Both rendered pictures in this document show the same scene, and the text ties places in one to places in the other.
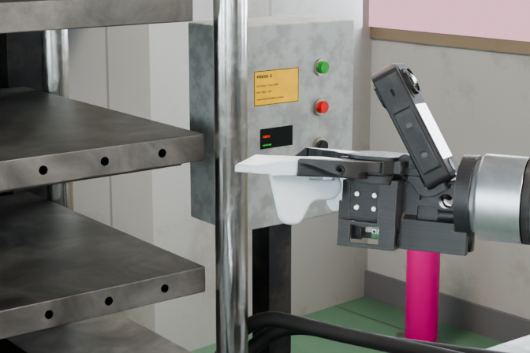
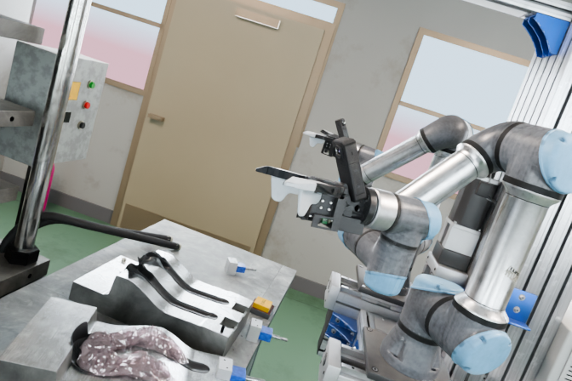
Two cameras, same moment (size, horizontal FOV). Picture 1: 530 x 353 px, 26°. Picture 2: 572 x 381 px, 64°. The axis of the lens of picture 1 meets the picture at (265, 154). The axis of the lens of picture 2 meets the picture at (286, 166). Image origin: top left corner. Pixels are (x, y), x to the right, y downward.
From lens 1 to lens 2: 71 cm
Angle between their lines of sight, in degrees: 43
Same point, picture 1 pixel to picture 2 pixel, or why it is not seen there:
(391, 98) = (351, 156)
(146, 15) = (18, 34)
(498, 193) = (388, 209)
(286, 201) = (303, 204)
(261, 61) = not seen: hidden behind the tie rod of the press
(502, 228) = (384, 224)
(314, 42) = (90, 71)
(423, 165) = (357, 191)
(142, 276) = not seen: outside the picture
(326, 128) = (85, 116)
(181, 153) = (22, 120)
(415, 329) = not seen: hidden behind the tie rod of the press
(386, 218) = (338, 215)
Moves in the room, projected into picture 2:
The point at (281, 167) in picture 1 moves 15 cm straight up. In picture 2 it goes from (309, 186) to (340, 93)
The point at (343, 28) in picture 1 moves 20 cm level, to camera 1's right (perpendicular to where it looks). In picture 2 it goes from (104, 67) to (151, 79)
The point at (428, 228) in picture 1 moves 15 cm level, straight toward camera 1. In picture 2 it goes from (348, 220) to (410, 260)
